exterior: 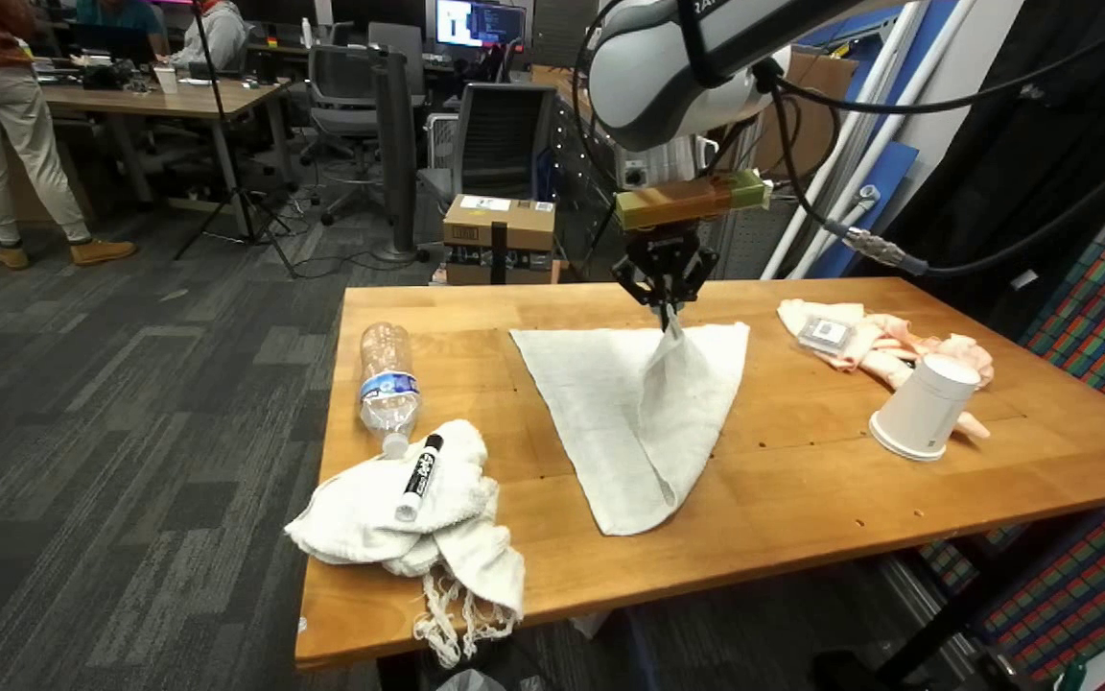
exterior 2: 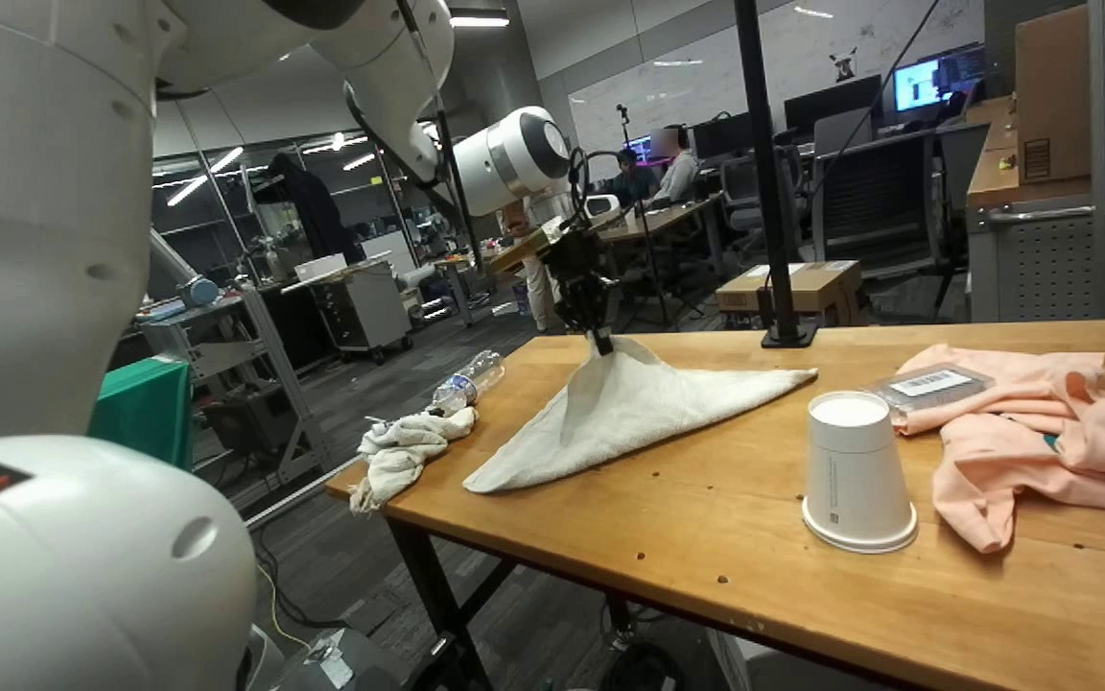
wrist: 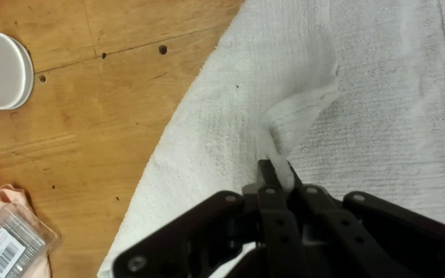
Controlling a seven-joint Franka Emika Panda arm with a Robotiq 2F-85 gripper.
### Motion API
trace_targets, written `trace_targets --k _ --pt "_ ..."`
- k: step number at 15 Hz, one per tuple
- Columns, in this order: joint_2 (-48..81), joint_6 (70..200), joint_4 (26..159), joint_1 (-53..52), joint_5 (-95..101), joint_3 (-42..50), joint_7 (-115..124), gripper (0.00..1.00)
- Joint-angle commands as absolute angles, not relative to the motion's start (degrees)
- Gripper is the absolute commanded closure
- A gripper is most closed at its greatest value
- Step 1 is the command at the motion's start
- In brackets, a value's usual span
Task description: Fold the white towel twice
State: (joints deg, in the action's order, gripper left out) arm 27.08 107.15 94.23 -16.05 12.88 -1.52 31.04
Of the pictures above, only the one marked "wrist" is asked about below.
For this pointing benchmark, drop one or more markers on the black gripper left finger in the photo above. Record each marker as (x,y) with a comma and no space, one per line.
(278,232)

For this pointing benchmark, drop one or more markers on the white towel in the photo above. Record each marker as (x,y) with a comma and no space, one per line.
(377,77)

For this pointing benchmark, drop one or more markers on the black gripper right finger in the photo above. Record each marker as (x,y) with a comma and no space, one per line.
(387,232)

